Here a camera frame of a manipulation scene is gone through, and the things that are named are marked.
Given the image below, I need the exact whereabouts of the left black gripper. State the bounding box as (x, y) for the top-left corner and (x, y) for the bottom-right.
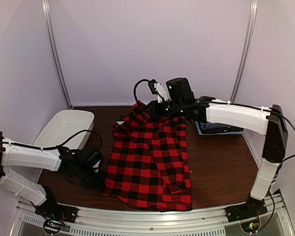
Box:
(75, 164), (106, 190)

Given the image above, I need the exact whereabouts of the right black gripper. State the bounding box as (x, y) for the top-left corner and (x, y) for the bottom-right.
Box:
(144, 99), (185, 119)

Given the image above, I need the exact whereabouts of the red black plaid shirt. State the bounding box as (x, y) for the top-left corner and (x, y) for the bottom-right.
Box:
(102, 102), (193, 211)

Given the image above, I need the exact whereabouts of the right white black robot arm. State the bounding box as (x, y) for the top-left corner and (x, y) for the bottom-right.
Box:
(147, 78), (288, 217)

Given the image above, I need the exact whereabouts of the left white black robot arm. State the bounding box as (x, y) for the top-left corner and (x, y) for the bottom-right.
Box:
(0, 131), (105, 219)

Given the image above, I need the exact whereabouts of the blue checked folded shirt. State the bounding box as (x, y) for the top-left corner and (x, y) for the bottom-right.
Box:
(200, 122), (229, 130)

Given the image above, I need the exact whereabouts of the light blue folded shirt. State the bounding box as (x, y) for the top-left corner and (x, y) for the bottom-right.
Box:
(195, 121), (243, 136)

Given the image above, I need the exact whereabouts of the white plastic bin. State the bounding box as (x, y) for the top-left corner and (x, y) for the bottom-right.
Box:
(34, 110), (95, 147)

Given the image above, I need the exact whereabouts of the left circuit board with leds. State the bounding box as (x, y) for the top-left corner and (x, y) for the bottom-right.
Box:
(43, 219), (65, 234)

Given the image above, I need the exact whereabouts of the circuit board with leds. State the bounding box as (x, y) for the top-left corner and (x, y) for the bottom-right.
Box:
(240, 220), (261, 234)
(43, 219), (65, 234)

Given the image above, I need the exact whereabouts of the right circuit board with leds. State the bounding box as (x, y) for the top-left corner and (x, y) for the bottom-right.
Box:
(240, 220), (261, 234)

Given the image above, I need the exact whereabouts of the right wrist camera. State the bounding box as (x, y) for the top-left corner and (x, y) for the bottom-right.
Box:
(148, 79), (168, 103)

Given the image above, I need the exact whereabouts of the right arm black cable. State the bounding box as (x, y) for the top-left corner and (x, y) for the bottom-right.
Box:
(133, 78), (153, 103)

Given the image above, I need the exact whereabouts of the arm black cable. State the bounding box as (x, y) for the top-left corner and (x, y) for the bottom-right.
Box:
(0, 129), (103, 158)
(133, 78), (153, 103)

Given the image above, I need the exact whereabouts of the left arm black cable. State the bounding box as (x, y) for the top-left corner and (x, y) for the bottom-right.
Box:
(0, 129), (103, 158)

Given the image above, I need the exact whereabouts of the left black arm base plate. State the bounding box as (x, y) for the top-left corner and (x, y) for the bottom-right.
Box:
(34, 205), (78, 223)

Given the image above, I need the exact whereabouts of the right aluminium corner post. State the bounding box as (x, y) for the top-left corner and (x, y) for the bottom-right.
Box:
(230, 0), (258, 102)

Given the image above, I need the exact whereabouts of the aluminium corner post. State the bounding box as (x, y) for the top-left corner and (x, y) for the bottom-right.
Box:
(42, 0), (73, 109)
(230, 0), (258, 102)

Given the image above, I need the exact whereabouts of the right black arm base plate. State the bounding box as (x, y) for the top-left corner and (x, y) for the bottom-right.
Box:
(225, 203), (268, 222)

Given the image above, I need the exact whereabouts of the left aluminium corner post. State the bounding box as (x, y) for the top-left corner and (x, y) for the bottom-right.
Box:
(42, 0), (73, 109)

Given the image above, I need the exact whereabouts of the aluminium front frame rail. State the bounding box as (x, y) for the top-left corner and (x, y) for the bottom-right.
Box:
(8, 194), (295, 236)

